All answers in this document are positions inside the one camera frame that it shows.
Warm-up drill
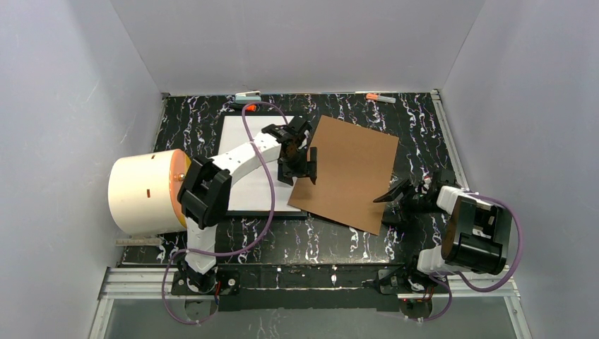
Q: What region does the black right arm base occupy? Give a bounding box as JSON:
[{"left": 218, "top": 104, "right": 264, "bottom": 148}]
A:
[{"left": 374, "top": 260, "right": 438, "bottom": 295}]

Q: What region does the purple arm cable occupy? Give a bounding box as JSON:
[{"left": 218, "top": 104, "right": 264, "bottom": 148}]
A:
[
  {"left": 402, "top": 194, "right": 523, "bottom": 323},
  {"left": 160, "top": 100, "right": 293, "bottom": 326}
]

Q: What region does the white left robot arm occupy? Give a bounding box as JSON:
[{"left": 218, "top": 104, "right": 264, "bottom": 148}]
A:
[{"left": 177, "top": 116, "right": 317, "bottom": 275}]

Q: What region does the wooden ruler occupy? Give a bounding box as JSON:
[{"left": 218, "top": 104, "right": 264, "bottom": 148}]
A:
[{"left": 115, "top": 237, "right": 162, "bottom": 246}]

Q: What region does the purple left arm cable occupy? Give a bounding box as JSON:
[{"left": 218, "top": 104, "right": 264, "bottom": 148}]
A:
[{"left": 160, "top": 100, "right": 293, "bottom": 326}]

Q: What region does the orange white marker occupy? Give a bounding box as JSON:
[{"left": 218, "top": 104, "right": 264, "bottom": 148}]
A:
[{"left": 366, "top": 93, "right": 396, "bottom": 104}]

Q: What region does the black orange marker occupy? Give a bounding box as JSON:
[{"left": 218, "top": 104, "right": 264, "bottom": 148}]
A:
[{"left": 229, "top": 103, "right": 258, "bottom": 112}]

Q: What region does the white cylinder orange lid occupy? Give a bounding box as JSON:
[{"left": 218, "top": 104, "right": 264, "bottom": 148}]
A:
[{"left": 107, "top": 149, "right": 191, "bottom": 237}]

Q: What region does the aluminium rail frame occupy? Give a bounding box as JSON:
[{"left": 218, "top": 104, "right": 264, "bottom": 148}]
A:
[{"left": 90, "top": 268, "right": 532, "bottom": 338}]

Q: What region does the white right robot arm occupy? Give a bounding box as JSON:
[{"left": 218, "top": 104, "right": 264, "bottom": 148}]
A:
[{"left": 374, "top": 169, "right": 511, "bottom": 275}]

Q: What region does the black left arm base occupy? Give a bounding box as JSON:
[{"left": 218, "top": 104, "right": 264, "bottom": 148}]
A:
[{"left": 170, "top": 261, "right": 241, "bottom": 296}]

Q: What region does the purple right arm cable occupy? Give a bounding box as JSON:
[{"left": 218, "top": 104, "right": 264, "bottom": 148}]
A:
[{"left": 402, "top": 194, "right": 523, "bottom": 323}]

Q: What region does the sunflower photo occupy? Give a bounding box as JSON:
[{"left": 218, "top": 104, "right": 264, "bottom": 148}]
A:
[{"left": 218, "top": 113, "right": 304, "bottom": 215}]

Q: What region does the brown backing board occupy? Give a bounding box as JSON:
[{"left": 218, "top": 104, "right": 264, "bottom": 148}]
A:
[{"left": 288, "top": 117, "right": 399, "bottom": 235}]

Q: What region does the black picture frame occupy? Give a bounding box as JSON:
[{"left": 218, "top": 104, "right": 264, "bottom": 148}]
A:
[{"left": 213, "top": 112, "right": 307, "bottom": 218}]

